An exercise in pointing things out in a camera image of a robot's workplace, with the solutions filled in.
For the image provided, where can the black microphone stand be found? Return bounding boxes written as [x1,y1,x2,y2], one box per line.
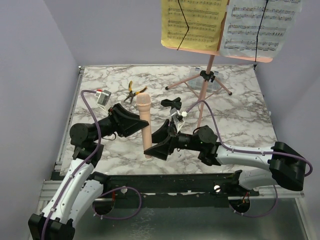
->
[160,97,182,127]

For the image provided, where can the pink toy microphone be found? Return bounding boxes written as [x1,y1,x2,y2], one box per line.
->
[136,92,152,151]

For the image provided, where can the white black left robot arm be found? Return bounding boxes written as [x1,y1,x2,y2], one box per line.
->
[28,103,149,240]

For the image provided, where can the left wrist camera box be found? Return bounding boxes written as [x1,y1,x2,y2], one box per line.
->
[95,89,112,112]

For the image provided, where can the pink perforated music stand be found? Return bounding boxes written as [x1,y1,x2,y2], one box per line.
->
[160,0,303,128]

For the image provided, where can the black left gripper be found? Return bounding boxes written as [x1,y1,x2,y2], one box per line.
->
[93,102,150,142]

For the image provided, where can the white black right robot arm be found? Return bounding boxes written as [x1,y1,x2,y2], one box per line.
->
[144,120,307,196]

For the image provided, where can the clear plastic organizer box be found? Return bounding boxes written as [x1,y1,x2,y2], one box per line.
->
[186,66,224,93]

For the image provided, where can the yellow sheet music page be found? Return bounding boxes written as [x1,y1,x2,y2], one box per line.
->
[161,0,228,51]

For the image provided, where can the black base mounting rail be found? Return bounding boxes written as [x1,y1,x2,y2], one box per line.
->
[51,170,261,208]

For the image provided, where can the white paper sheet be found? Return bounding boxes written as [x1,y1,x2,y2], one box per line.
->
[219,0,303,62]

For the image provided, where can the yellow handled pliers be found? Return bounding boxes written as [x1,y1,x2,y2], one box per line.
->
[123,80,148,104]

